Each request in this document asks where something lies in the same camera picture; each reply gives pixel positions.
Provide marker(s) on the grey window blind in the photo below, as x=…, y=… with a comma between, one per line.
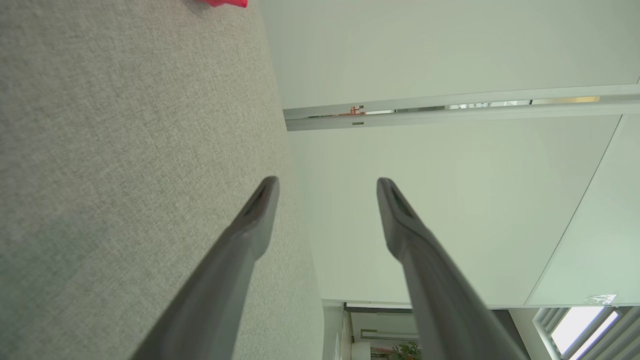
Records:
x=610, y=340

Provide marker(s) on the red jersey with lettering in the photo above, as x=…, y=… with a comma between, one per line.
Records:
x=225, y=2

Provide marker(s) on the white logo sticker on glass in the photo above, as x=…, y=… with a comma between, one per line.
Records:
x=600, y=300

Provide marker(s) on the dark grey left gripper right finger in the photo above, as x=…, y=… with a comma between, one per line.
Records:
x=435, y=290

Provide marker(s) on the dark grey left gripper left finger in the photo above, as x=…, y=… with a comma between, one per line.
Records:
x=235, y=265

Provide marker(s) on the green potted plant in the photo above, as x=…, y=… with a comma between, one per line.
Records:
x=407, y=351

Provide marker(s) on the grey partition post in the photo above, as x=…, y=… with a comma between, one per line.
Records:
x=450, y=116
x=500, y=95

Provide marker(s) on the grey fabric sofa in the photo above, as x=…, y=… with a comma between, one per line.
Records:
x=125, y=165

